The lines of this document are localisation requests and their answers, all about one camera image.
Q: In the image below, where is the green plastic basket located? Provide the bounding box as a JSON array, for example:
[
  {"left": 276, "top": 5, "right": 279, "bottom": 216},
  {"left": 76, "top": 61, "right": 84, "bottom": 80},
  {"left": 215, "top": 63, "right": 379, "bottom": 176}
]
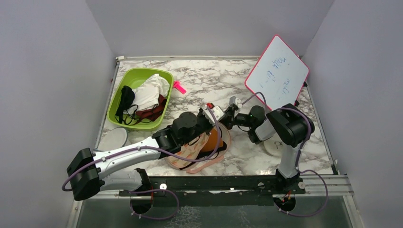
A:
[{"left": 106, "top": 68, "right": 174, "bottom": 132}]

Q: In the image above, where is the pink framed whiteboard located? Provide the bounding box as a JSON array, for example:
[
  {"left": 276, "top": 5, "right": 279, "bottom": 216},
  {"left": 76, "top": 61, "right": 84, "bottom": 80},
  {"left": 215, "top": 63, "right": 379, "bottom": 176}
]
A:
[{"left": 244, "top": 35, "right": 309, "bottom": 110}]

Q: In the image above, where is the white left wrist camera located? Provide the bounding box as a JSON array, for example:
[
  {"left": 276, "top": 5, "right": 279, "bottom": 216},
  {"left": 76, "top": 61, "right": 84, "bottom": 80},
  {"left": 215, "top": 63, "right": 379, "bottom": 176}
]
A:
[{"left": 201, "top": 103, "right": 225, "bottom": 126}]

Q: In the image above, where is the white cloth garment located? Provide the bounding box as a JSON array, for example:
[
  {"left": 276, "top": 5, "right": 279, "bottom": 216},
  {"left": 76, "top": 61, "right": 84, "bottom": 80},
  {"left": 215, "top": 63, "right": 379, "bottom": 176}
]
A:
[{"left": 132, "top": 74, "right": 170, "bottom": 111}]

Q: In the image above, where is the dark red bra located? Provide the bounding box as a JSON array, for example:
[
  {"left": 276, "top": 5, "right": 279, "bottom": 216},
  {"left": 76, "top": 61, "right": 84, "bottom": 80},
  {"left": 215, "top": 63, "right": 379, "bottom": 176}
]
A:
[{"left": 135, "top": 95, "right": 167, "bottom": 124}]

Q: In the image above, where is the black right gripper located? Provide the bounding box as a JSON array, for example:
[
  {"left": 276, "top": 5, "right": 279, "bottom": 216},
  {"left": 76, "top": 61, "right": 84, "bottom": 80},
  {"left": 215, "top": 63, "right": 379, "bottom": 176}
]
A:
[{"left": 218, "top": 106, "right": 254, "bottom": 131}]

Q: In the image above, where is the white round mesh bag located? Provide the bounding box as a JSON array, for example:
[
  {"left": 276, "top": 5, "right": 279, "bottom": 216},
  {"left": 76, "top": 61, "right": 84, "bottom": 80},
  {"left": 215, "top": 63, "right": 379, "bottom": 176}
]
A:
[{"left": 95, "top": 127, "right": 128, "bottom": 152}]

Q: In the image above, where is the orange bra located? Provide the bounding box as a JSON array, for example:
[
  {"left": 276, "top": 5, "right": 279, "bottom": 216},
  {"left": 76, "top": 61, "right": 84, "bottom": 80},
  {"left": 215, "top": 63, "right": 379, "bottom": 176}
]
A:
[{"left": 179, "top": 127, "right": 228, "bottom": 171}]

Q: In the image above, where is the pink plastic clip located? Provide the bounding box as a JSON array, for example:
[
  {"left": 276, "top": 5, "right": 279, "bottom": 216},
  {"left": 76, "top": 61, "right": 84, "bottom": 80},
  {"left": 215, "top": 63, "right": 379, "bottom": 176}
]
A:
[{"left": 173, "top": 80, "right": 187, "bottom": 95}]

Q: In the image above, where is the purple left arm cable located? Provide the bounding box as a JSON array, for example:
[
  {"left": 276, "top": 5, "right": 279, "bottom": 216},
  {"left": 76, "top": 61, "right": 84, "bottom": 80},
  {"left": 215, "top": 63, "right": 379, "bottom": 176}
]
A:
[{"left": 61, "top": 107, "right": 222, "bottom": 192}]

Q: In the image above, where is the peach patterned mesh laundry bag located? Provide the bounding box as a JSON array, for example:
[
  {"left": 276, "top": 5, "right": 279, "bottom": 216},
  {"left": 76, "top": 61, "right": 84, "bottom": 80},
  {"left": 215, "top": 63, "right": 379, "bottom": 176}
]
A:
[{"left": 165, "top": 122, "right": 232, "bottom": 175}]

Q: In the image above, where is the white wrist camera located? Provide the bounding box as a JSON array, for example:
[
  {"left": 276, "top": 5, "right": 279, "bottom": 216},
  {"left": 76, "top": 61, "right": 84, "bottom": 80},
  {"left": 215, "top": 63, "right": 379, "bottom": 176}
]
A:
[
  {"left": 229, "top": 96, "right": 243, "bottom": 111},
  {"left": 201, "top": 103, "right": 225, "bottom": 126}
]

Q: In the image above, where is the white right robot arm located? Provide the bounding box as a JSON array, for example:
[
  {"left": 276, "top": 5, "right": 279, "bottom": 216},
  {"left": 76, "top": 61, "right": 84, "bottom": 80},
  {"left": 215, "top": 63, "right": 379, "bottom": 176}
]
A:
[{"left": 220, "top": 104, "right": 315, "bottom": 193}]

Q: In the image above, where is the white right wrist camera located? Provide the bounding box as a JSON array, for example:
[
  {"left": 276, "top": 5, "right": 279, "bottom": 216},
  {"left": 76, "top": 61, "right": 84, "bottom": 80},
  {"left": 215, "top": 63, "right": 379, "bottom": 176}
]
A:
[{"left": 229, "top": 96, "right": 243, "bottom": 111}]

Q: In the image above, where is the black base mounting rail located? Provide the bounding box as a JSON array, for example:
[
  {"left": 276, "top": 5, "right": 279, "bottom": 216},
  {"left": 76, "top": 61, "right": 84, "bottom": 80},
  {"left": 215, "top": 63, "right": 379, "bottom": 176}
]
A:
[{"left": 118, "top": 175, "right": 306, "bottom": 207}]

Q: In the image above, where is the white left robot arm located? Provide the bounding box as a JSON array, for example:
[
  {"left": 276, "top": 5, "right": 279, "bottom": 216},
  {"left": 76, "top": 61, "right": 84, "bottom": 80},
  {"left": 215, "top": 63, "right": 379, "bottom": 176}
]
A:
[{"left": 62, "top": 106, "right": 225, "bottom": 201}]

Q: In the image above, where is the black bra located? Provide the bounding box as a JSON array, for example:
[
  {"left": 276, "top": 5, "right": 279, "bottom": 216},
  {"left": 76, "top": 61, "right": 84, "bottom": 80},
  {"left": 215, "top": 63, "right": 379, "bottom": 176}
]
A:
[{"left": 115, "top": 85, "right": 138, "bottom": 125}]

